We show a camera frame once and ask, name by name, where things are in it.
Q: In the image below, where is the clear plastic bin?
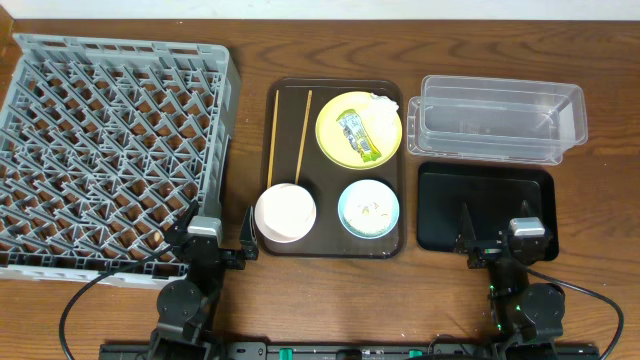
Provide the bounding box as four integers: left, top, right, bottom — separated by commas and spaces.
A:
406, 75, 588, 165

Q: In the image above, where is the grey plastic dish rack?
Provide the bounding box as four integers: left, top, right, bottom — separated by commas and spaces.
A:
1, 33, 241, 289

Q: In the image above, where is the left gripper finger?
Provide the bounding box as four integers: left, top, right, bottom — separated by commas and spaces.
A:
239, 206, 259, 261
164, 200, 200, 245

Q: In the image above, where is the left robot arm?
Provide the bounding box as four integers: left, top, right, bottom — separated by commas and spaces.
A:
146, 202, 259, 360

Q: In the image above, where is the yellow round plate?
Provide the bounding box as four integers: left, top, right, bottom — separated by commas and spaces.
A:
315, 91, 402, 170

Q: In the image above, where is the wooden chopstick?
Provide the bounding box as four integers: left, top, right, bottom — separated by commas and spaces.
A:
267, 90, 280, 188
295, 90, 313, 185

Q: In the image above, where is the green snack wrapper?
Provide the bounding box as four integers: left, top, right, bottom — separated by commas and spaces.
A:
336, 109, 381, 162

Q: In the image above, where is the dark brown serving tray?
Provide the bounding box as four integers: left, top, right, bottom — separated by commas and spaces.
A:
259, 78, 406, 259

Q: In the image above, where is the light blue bowl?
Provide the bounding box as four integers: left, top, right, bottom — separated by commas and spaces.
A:
337, 179, 400, 240

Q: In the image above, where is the black rectangular tray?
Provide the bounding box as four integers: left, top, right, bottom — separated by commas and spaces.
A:
417, 162, 559, 261

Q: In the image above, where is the pile of rice scraps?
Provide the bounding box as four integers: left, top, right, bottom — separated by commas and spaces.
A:
348, 202, 390, 232

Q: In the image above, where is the white tissue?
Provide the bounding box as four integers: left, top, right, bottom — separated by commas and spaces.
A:
360, 93, 399, 148

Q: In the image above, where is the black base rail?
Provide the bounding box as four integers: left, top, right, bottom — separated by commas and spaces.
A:
98, 341, 601, 360

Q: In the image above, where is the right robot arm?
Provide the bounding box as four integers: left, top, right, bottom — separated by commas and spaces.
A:
455, 202, 565, 359

